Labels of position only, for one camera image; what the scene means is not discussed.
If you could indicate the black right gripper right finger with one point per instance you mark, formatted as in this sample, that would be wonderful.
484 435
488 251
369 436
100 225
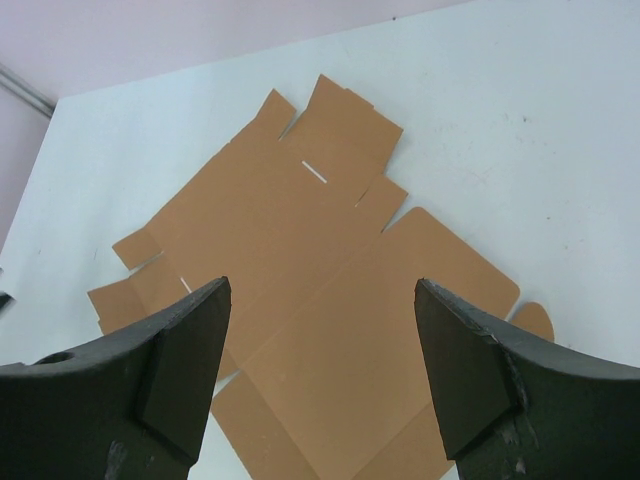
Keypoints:
511 405

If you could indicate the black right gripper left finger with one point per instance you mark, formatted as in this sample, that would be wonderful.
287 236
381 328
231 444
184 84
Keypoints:
132 404

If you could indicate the brown cardboard box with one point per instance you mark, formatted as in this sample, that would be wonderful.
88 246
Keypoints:
324 368

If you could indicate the aluminium frame post left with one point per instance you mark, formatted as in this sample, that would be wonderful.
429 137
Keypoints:
25 92

